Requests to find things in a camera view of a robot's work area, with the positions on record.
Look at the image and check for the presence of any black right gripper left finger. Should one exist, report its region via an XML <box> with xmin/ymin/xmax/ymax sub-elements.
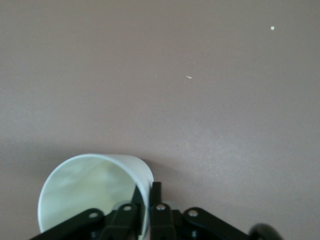
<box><xmin>99</xmin><ymin>186</ymin><xmax>144</xmax><ymax>240</ymax></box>

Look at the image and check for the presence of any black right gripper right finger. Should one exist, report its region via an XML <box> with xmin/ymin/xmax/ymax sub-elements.
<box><xmin>149</xmin><ymin>181</ymin><xmax>176</xmax><ymax>240</ymax></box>

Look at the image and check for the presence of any white plastic cup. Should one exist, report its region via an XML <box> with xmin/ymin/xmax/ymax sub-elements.
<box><xmin>37</xmin><ymin>153</ymin><xmax>155</xmax><ymax>237</ymax></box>

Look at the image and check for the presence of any brown table cover mat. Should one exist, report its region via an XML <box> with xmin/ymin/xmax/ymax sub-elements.
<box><xmin>0</xmin><ymin>0</ymin><xmax>320</xmax><ymax>240</ymax></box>

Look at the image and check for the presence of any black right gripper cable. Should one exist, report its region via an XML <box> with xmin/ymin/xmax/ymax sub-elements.
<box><xmin>248</xmin><ymin>223</ymin><xmax>284</xmax><ymax>240</ymax></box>

